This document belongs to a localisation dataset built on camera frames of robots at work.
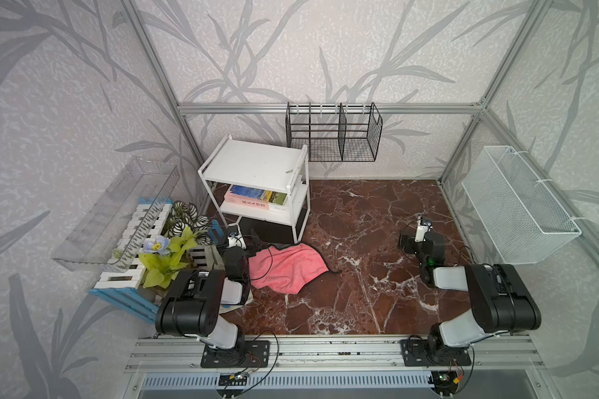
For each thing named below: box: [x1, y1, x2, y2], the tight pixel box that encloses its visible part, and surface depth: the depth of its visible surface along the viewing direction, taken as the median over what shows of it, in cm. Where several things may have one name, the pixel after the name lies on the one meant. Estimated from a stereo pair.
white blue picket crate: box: [89, 197, 225, 325], surface depth 63 cm
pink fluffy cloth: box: [248, 242, 330, 295], surface depth 93 cm
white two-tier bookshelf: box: [197, 133, 311, 244], surface depth 86 cm
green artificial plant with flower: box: [138, 226, 198, 289], surface depth 68 cm
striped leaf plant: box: [165, 200, 212, 247], surface depth 75 cm
